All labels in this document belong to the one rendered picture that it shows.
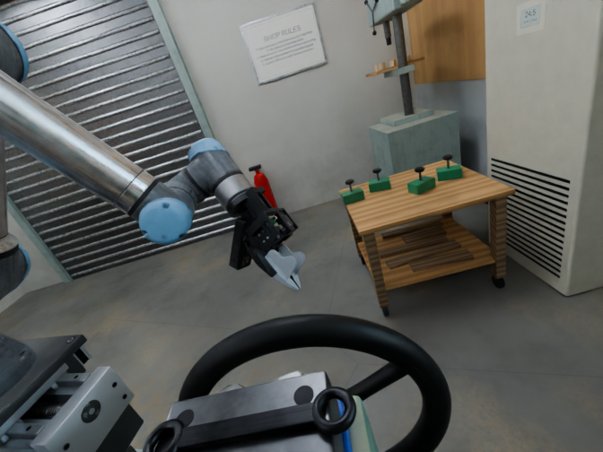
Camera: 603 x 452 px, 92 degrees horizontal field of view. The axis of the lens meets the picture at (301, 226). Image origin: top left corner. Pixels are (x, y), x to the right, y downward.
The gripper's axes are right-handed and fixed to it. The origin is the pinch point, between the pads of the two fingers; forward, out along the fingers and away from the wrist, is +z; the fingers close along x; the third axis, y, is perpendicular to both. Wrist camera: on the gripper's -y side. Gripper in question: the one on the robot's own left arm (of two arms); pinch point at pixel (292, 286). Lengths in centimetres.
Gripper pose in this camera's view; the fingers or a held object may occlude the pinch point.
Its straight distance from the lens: 58.1
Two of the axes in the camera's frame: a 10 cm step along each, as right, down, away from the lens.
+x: 4.8, -1.5, 8.6
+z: 6.0, 7.8, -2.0
